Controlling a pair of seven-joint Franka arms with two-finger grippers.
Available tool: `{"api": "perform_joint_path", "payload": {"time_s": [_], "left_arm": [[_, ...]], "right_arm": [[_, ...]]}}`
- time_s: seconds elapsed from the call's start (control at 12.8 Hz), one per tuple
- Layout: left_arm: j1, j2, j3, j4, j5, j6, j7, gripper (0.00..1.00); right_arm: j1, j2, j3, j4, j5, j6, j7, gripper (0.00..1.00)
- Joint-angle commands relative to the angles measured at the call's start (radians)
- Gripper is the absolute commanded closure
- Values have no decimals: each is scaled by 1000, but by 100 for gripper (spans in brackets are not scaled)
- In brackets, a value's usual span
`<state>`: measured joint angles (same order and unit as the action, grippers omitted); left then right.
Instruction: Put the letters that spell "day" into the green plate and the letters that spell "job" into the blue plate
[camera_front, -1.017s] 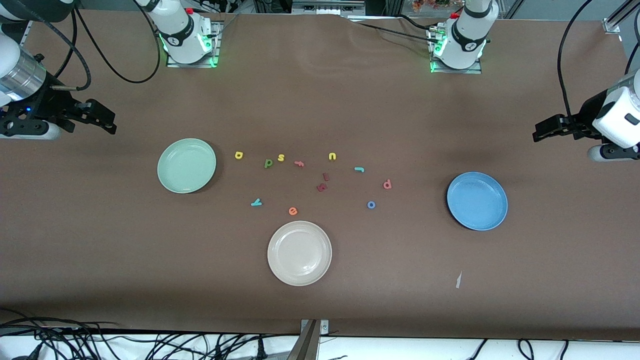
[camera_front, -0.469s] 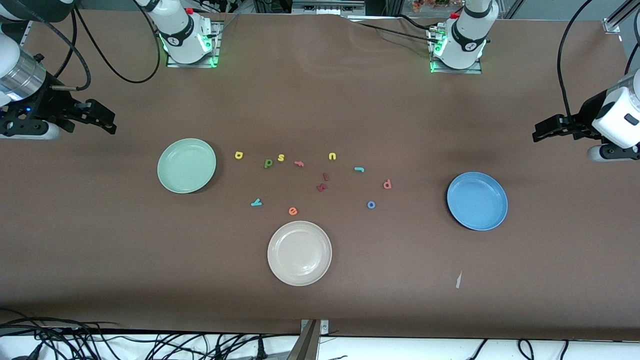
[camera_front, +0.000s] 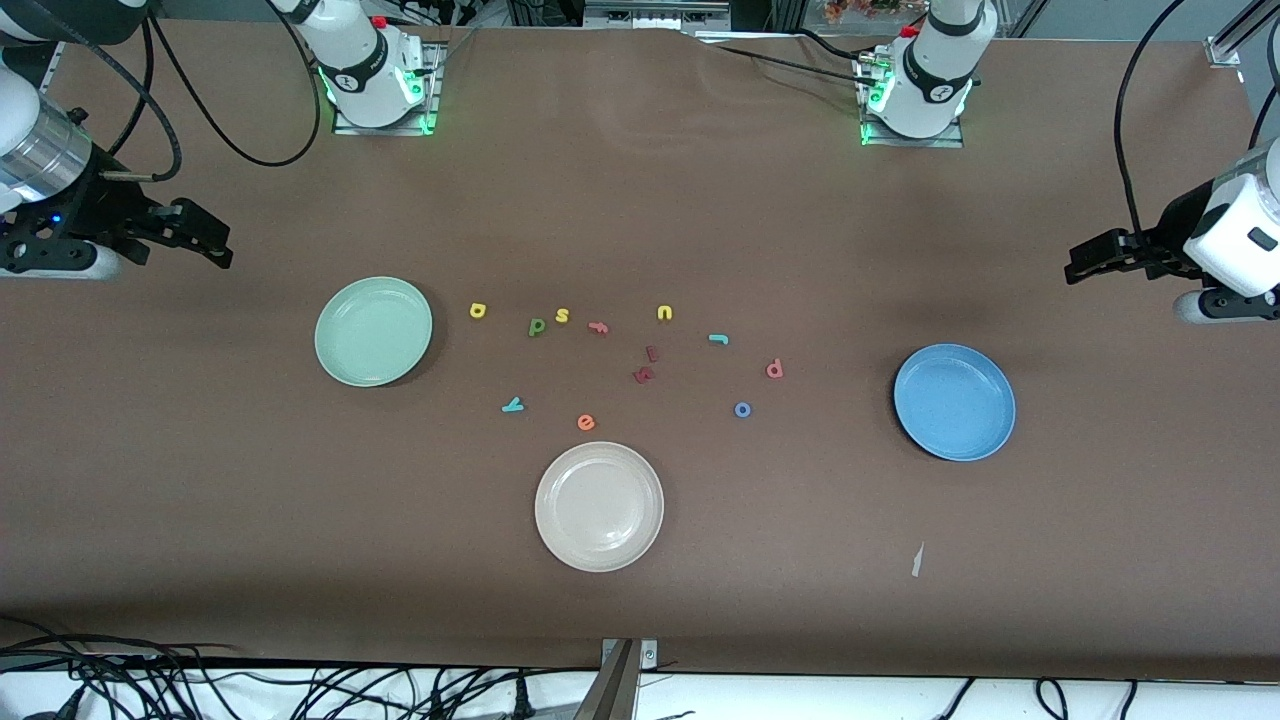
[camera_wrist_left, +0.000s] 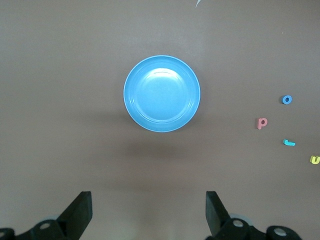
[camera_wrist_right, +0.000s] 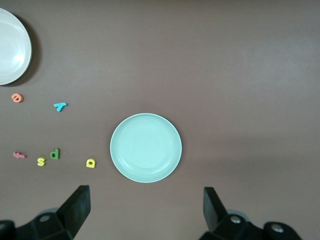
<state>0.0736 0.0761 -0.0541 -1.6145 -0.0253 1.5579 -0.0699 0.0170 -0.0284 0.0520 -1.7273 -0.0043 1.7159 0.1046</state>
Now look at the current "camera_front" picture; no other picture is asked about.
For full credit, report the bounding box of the green plate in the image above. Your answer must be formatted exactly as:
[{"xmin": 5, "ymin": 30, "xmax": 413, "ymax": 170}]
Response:
[{"xmin": 314, "ymin": 276, "xmax": 434, "ymax": 388}]

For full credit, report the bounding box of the blue plate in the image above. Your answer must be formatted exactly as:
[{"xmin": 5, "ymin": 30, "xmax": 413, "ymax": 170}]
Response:
[{"xmin": 893, "ymin": 343, "xmax": 1017, "ymax": 463}]

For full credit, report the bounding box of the brown table cover sheet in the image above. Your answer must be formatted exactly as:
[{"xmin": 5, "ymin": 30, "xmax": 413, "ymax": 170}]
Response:
[{"xmin": 0, "ymin": 20, "xmax": 1280, "ymax": 681}]

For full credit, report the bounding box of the orange flower decoration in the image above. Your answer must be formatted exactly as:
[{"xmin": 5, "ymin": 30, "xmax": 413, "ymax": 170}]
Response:
[{"xmin": 825, "ymin": 0, "xmax": 926, "ymax": 23}]

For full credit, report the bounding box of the beige plate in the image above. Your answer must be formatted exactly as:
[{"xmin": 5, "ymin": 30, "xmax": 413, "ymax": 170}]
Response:
[{"xmin": 534, "ymin": 441, "xmax": 665, "ymax": 573}]

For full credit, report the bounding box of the silver metal box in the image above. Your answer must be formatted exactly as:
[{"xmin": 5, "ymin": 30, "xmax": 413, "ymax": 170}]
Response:
[{"xmin": 585, "ymin": 0, "xmax": 731, "ymax": 31}]

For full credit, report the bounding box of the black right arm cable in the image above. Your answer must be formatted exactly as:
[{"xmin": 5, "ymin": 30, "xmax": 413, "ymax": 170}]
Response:
[{"xmin": 0, "ymin": 0, "xmax": 323, "ymax": 183}]

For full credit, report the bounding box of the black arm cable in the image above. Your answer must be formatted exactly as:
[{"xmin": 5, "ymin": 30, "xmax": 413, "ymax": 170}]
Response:
[
  {"xmin": 1114, "ymin": 0, "xmax": 1191, "ymax": 243},
  {"xmin": 0, "ymin": 0, "xmax": 323, "ymax": 183}
]

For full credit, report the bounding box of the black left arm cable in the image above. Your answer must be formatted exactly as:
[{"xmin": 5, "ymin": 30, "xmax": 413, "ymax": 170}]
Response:
[{"xmin": 1114, "ymin": 0, "xmax": 1191, "ymax": 243}]

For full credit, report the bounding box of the aluminium frame profile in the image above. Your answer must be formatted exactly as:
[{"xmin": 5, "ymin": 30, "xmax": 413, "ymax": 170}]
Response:
[{"xmin": 1205, "ymin": 0, "xmax": 1280, "ymax": 69}]

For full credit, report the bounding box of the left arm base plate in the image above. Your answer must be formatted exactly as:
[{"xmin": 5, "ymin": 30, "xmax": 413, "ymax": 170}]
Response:
[{"xmin": 860, "ymin": 55, "xmax": 966, "ymax": 149}]

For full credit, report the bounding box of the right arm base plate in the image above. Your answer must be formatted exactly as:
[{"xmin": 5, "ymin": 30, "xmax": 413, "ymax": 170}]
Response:
[{"xmin": 332, "ymin": 40, "xmax": 441, "ymax": 136}]

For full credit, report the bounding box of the black cable on table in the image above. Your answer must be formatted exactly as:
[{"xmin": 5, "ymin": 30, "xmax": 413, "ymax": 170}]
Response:
[{"xmin": 700, "ymin": 28, "xmax": 886, "ymax": 96}]

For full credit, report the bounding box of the tangled black cable bundle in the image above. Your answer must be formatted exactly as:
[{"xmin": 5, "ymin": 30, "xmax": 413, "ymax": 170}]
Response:
[{"xmin": 0, "ymin": 615, "xmax": 601, "ymax": 720}]

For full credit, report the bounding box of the metal bracket with post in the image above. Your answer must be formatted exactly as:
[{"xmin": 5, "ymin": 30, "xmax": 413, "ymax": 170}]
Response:
[{"xmin": 575, "ymin": 638, "xmax": 659, "ymax": 720}]

